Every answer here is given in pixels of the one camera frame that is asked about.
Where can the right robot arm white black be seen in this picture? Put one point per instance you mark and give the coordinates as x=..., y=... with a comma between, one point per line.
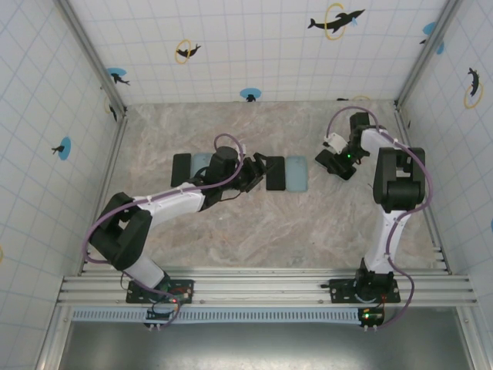
x=385, y=239

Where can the black phone white edge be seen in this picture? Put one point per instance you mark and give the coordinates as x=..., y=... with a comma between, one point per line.
x=181, y=169

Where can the green circuit board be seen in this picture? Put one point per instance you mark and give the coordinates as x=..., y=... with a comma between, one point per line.
x=158, y=315
x=371, y=317

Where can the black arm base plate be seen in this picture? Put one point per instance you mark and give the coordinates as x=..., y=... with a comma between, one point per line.
x=188, y=282
x=341, y=294

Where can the aluminium side rail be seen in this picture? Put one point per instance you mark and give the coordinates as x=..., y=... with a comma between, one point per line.
x=438, y=239
x=114, y=154

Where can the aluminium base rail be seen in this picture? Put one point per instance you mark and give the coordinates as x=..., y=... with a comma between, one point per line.
x=262, y=289

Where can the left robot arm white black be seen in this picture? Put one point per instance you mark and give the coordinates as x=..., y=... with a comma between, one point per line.
x=173, y=198

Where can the blue circle fish sticker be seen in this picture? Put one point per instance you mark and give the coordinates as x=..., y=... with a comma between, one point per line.
x=250, y=92
x=65, y=145
x=429, y=27
x=115, y=73

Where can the grey metal panel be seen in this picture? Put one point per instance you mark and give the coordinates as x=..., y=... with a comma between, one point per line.
x=262, y=347

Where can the aluminium frame post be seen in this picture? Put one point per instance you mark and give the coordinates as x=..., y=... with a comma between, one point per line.
x=93, y=58
x=468, y=335
x=52, y=339
x=424, y=58

